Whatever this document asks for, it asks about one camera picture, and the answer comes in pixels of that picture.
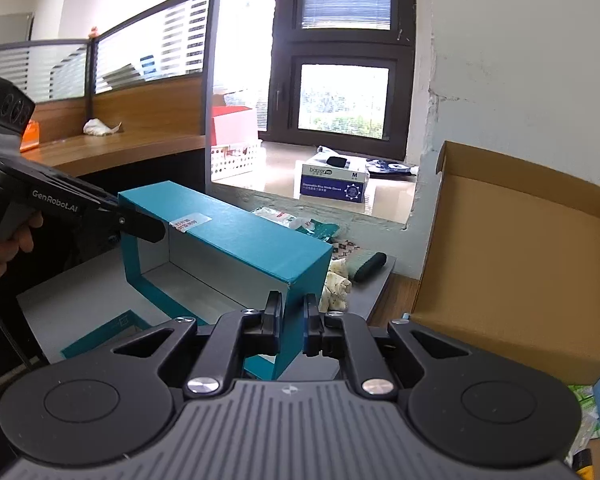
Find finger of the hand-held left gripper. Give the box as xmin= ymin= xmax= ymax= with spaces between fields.
xmin=112 ymin=206 xmax=167 ymax=244

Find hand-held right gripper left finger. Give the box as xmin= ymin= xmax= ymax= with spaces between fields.
xmin=111 ymin=291 xmax=285 ymax=395

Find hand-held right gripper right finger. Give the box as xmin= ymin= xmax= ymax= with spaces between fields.
xmin=302 ymin=293 xmax=473 ymax=397

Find large teal box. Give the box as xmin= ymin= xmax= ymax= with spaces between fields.
xmin=117 ymin=182 xmax=334 ymax=382

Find person's left hand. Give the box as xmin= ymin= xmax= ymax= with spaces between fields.
xmin=0 ymin=210 xmax=44 ymax=279

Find cream patterned cloth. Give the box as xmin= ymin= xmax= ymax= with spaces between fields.
xmin=319 ymin=258 xmax=352 ymax=312

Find orange tissue packet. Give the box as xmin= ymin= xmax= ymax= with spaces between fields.
xmin=19 ymin=120 xmax=41 ymax=154

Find wooden desk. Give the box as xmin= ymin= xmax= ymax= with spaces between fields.
xmin=22 ymin=132 xmax=207 ymax=179

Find teal black rolled cloth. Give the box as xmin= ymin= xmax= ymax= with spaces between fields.
xmin=347 ymin=251 xmax=389 ymax=283

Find teal foil packet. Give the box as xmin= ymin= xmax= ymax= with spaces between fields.
xmin=304 ymin=219 xmax=342 ymax=242

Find white perforated basket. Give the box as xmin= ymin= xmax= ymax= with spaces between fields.
xmin=210 ymin=142 xmax=264 ymax=181

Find red white box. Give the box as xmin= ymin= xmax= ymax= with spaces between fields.
xmin=212 ymin=106 xmax=259 ymax=149

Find blue white glove box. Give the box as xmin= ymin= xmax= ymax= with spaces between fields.
xmin=299 ymin=162 xmax=370 ymax=204

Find glass and wood desk partition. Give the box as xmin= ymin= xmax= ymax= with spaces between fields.
xmin=0 ymin=0 xmax=223 ymax=163

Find dark printed bags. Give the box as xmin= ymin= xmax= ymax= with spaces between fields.
xmin=367 ymin=157 xmax=419 ymax=177

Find brown cardboard box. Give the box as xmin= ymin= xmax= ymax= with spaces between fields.
xmin=409 ymin=140 xmax=600 ymax=413

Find dark framed window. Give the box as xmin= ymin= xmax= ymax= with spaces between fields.
xmin=200 ymin=0 xmax=417 ymax=158

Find green packets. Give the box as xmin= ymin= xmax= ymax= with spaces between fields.
xmin=567 ymin=383 xmax=600 ymax=442

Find yellow black tool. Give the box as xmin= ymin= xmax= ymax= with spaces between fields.
xmin=572 ymin=447 xmax=594 ymax=480

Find black cable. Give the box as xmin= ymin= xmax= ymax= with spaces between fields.
xmin=0 ymin=284 xmax=37 ymax=367

